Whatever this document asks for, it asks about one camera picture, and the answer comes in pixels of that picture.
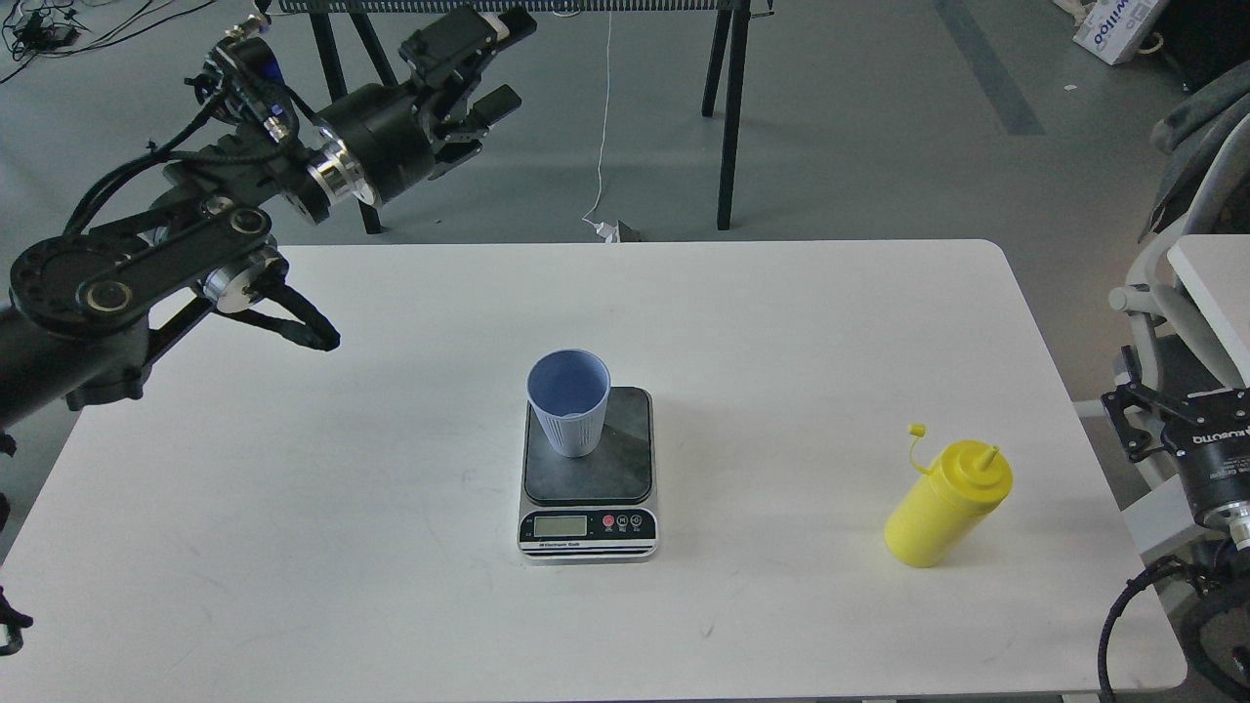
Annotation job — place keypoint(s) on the black metal trestle table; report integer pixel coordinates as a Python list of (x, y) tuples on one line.
[(610, 129)]

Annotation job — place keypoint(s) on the white cardboard box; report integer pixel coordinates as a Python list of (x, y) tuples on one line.
[(1114, 31)]

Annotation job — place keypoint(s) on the blue plastic cup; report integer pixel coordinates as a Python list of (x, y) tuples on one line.
[(568, 390)]

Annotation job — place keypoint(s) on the white power plug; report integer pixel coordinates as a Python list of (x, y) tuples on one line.
[(608, 232)]

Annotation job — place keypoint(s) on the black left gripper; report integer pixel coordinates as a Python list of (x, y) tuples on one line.
[(373, 147)]

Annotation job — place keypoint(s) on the yellow squeeze bottle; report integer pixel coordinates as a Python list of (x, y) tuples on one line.
[(963, 485)]

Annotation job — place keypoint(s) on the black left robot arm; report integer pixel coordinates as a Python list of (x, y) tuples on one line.
[(179, 233)]

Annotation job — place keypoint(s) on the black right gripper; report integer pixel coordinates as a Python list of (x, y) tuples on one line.
[(1216, 464)]

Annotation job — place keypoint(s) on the digital kitchen scale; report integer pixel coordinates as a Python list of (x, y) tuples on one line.
[(601, 508)]

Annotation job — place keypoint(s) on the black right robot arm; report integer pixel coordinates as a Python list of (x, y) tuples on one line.
[(1219, 586)]

